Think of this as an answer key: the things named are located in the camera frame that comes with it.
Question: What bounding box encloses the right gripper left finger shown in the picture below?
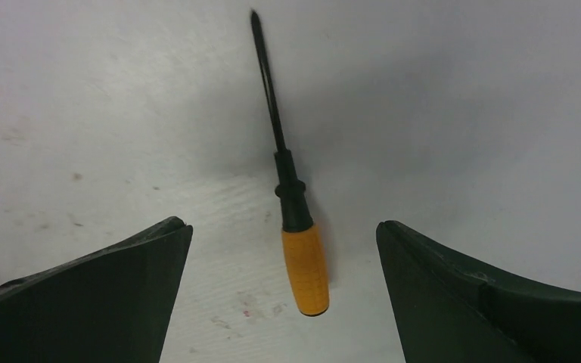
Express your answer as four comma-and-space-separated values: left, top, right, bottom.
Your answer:
0, 216, 193, 362

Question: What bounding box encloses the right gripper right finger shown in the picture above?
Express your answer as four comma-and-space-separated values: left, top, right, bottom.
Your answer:
376, 221, 581, 362

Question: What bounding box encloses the orange handled screwdriver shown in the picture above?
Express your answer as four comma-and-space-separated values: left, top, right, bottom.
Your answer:
250, 10, 330, 317

